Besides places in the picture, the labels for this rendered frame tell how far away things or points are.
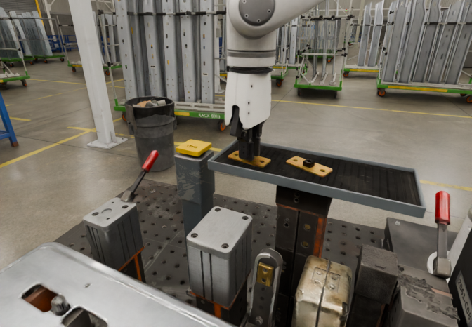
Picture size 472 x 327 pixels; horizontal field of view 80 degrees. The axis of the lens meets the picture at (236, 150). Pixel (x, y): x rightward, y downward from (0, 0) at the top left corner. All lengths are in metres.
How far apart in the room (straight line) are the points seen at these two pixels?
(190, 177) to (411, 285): 0.44
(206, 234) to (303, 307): 0.17
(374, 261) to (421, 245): 0.58
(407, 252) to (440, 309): 0.53
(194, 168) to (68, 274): 0.30
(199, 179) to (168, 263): 0.44
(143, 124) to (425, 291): 2.63
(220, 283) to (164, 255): 0.58
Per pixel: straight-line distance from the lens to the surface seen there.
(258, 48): 0.47
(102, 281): 0.59
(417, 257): 1.00
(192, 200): 0.67
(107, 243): 0.63
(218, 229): 0.46
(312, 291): 0.43
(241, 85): 0.48
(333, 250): 1.08
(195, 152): 0.61
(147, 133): 2.90
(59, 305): 0.56
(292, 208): 0.56
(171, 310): 0.51
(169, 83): 4.68
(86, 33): 3.74
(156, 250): 1.06
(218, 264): 0.45
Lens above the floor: 1.41
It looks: 24 degrees down
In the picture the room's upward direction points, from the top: straight up
